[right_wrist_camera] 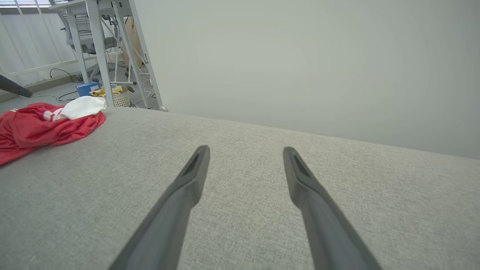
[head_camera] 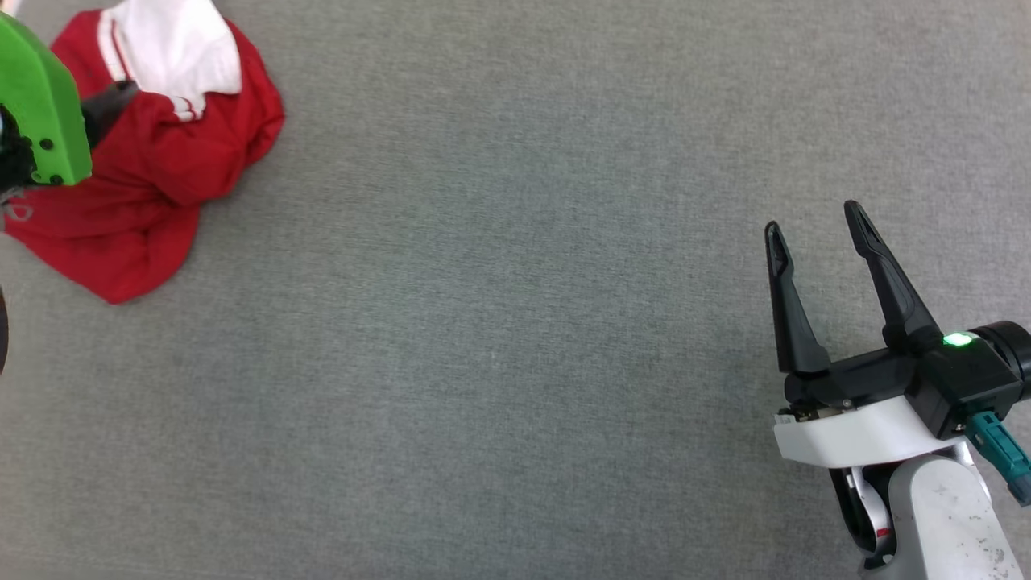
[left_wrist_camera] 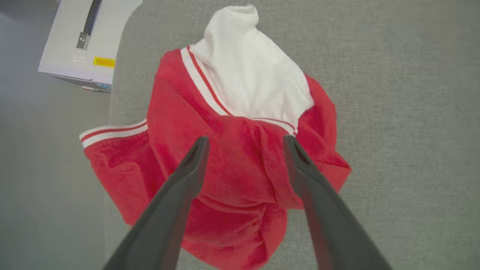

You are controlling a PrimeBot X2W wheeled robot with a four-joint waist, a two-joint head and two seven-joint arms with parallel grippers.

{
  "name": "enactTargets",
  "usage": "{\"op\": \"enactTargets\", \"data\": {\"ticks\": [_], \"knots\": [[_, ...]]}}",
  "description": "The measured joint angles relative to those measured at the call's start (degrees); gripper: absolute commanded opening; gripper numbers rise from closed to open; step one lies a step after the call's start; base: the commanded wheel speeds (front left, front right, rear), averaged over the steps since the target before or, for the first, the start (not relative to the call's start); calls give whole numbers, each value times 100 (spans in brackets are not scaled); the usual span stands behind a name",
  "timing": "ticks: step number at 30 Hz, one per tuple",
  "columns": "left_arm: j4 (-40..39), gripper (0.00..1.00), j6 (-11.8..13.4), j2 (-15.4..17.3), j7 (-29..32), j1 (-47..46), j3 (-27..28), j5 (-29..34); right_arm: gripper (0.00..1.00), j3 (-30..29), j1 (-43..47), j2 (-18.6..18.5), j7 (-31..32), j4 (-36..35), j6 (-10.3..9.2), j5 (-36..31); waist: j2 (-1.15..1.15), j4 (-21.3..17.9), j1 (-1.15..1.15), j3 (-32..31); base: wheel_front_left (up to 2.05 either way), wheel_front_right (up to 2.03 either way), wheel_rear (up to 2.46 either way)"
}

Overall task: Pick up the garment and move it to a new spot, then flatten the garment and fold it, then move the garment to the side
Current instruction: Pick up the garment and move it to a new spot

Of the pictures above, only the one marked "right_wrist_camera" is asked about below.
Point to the white perforated basket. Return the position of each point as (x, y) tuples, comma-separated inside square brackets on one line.
[(122, 99)]

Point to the yellow crumpled item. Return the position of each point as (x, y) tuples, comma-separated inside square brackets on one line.
[(98, 92)]

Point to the blue box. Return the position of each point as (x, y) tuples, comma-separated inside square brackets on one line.
[(87, 89)]

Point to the red and white jersey shirt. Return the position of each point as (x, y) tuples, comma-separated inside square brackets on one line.
[(30, 131)]

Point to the white table frame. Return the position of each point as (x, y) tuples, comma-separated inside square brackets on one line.
[(98, 45)]

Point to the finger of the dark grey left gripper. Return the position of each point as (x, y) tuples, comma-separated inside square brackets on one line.
[(13, 87)]

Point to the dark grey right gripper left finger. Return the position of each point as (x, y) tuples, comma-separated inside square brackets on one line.
[(176, 210)]

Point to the brown cardboard box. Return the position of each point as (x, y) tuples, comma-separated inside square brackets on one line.
[(133, 45)]

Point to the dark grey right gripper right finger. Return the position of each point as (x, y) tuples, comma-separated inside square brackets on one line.
[(326, 225)]

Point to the grey office chair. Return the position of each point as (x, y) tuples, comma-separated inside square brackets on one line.
[(89, 47)]

